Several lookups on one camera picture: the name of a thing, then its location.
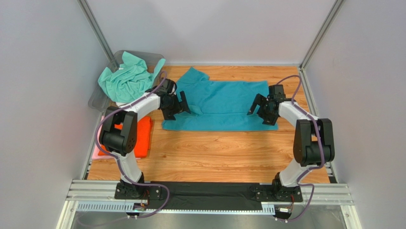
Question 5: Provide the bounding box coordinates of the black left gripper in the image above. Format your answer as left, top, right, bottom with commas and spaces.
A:
162, 90, 191, 120

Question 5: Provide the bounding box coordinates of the blue t shirt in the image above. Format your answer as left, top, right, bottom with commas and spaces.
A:
162, 67, 278, 132

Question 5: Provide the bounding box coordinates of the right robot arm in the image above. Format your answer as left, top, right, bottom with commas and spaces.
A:
248, 85, 335, 187

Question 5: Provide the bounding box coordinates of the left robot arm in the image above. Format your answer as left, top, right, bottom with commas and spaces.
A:
95, 79, 191, 186

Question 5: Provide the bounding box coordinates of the orange folded t shirt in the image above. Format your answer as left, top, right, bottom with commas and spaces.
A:
115, 116, 153, 160

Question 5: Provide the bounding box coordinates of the mint green t shirt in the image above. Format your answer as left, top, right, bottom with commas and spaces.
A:
98, 51, 166, 103

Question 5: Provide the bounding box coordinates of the black base mat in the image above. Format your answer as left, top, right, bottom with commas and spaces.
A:
114, 181, 304, 211

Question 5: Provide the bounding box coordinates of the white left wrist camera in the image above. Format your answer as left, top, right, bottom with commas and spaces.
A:
171, 83, 177, 94

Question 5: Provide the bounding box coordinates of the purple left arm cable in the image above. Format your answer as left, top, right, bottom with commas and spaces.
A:
95, 70, 171, 220

